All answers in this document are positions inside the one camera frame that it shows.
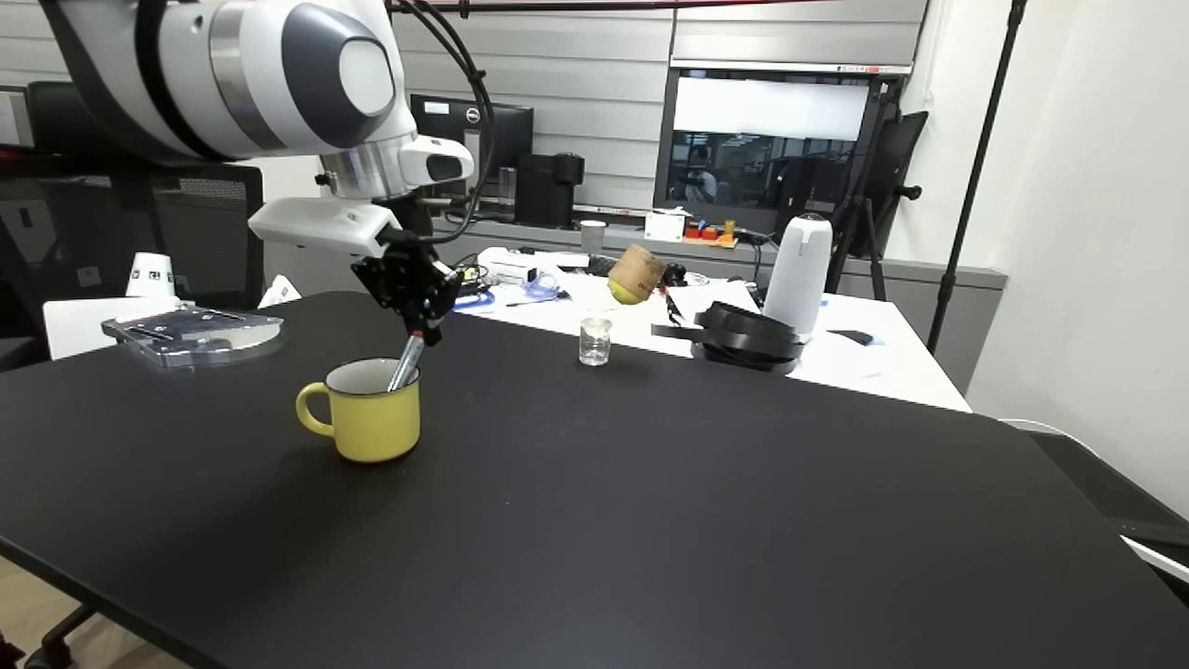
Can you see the black office chair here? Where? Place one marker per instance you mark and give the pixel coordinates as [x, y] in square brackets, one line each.
[78, 247]

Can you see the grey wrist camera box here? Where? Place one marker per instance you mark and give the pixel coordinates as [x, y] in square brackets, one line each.
[321, 225]

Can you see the small clear glass jar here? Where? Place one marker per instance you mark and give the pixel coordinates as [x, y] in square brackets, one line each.
[598, 345]

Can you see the small orange object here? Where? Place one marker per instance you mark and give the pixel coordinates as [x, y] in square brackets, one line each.
[710, 232]

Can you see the white folded paper card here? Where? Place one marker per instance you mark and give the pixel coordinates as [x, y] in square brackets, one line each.
[278, 295]

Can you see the wooden mallet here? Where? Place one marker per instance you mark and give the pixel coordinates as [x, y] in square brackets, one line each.
[635, 278]

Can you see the black computer monitor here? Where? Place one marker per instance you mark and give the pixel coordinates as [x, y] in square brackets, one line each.
[511, 135]

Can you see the white desk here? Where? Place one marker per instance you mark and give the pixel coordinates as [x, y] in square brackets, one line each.
[868, 365]

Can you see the black box speaker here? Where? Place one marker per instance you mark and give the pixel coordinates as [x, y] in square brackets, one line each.
[547, 190]

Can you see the white flat board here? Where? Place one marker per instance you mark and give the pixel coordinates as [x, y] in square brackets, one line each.
[78, 327]

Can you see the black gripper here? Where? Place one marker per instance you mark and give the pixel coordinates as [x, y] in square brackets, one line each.
[411, 272]

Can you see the flat white device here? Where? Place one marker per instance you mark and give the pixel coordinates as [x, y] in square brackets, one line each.
[533, 260]

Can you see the slanted black stand pole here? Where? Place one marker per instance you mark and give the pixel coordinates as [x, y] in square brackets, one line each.
[978, 160]

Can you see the small white box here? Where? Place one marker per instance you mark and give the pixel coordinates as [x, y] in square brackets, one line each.
[667, 225]

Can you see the large dark window screen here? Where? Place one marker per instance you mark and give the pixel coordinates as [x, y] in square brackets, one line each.
[769, 154]

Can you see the small white paper cup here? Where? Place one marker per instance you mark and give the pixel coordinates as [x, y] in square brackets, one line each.
[149, 278]

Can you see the black device on tripod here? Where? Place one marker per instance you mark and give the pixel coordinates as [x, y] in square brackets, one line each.
[886, 169]

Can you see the spoon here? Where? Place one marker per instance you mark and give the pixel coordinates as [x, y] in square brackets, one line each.
[404, 365]

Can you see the white cylindrical device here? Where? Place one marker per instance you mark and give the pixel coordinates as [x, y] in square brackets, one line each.
[797, 280]

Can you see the black round bowl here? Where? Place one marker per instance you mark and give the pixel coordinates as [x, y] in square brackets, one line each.
[750, 340]

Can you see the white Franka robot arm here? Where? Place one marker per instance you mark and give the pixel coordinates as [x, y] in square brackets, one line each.
[248, 76]

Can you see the black flat gadget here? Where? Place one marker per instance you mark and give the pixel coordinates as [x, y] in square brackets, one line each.
[674, 322]

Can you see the yellow enamel mug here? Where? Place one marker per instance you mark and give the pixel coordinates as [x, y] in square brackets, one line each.
[375, 429]

